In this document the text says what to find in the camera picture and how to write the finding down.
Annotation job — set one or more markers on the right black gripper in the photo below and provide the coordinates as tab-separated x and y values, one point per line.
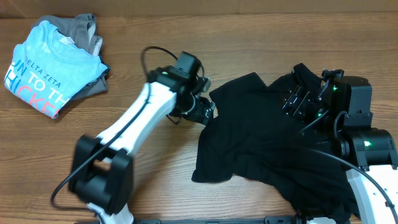
298	99

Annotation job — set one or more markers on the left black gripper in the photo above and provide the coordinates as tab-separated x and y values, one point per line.
201	112

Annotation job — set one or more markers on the black t-shirt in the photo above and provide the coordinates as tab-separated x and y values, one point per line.
253	138

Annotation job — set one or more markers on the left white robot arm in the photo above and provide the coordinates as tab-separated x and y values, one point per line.
102	168

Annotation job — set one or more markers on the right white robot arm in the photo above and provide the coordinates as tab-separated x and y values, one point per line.
341	107

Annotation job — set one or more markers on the grey folded t-shirt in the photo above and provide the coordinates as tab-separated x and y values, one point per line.
82	30

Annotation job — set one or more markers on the light blue printed t-shirt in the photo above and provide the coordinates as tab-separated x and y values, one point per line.
48	69

